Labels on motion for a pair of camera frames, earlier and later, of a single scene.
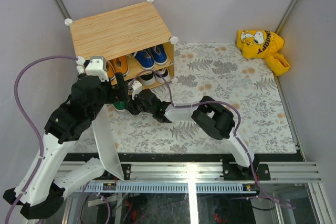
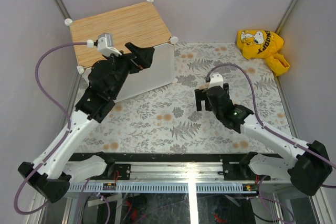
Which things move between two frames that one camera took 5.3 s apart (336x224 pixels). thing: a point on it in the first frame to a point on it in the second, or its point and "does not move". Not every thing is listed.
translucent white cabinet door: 107,147 to 161,72
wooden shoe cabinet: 133,40 does not move
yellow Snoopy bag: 263,44 does not move
